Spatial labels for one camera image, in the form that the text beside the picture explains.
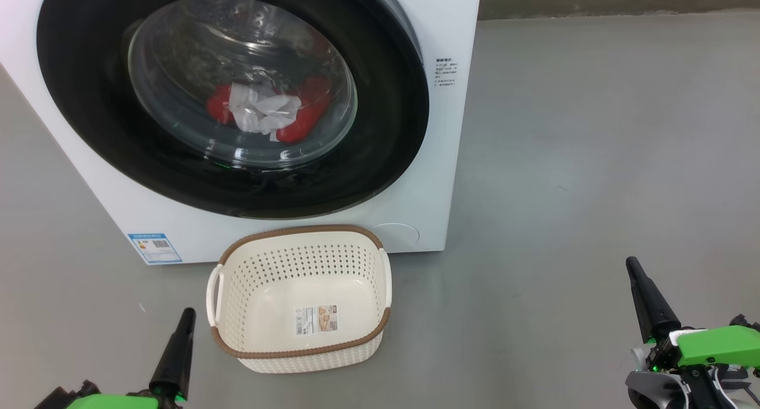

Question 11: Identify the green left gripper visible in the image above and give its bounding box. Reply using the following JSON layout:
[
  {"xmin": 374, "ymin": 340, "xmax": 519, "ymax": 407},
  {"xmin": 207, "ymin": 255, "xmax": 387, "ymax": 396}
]
[{"xmin": 65, "ymin": 307, "xmax": 197, "ymax": 409}]

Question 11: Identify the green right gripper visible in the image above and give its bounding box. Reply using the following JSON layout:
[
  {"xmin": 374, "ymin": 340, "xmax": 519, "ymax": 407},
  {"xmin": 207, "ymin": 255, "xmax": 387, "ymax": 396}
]
[{"xmin": 626, "ymin": 256, "xmax": 760, "ymax": 371}]

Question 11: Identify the red and white garment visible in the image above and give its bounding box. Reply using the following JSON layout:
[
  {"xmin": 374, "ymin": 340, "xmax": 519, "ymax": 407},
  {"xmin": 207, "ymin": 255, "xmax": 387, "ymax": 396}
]
[{"xmin": 207, "ymin": 75, "xmax": 333, "ymax": 144}]

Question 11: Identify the black washer door glass window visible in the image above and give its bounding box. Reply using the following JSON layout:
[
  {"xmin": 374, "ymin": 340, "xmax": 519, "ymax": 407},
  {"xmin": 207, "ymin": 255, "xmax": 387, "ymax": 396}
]
[{"xmin": 37, "ymin": 0, "xmax": 430, "ymax": 220}]

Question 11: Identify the cream laundry basket brown rim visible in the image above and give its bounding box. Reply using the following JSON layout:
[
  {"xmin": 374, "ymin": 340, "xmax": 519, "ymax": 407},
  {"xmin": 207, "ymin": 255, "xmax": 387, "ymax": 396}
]
[{"xmin": 206, "ymin": 224, "xmax": 392, "ymax": 374}]

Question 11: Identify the white front-load washing machine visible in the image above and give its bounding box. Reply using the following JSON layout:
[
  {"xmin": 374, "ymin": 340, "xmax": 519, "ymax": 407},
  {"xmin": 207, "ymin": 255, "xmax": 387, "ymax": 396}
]
[{"xmin": 0, "ymin": 0, "xmax": 483, "ymax": 266}]

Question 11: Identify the blue energy label sticker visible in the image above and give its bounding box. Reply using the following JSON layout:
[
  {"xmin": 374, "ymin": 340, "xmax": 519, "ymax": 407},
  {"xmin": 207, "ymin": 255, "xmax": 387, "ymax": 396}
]
[{"xmin": 128, "ymin": 233, "xmax": 182, "ymax": 265}]

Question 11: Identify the paper product label sticker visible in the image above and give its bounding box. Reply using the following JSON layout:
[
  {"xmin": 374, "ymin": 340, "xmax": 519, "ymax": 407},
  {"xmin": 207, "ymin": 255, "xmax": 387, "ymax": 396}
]
[{"xmin": 295, "ymin": 305, "xmax": 339, "ymax": 337}]

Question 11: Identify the round white filter cover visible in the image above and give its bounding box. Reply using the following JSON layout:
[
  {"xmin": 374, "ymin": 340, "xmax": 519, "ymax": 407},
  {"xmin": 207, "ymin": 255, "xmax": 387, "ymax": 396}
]
[{"xmin": 371, "ymin": 223, "xmax": 420, "ymax": 252}]

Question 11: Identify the small printed text label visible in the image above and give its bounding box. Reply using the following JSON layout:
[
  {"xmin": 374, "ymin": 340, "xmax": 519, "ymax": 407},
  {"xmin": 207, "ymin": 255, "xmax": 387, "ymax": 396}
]
[{"xmin": 435, "ymin": 57, "xmax": 458, "ymax": 88}]

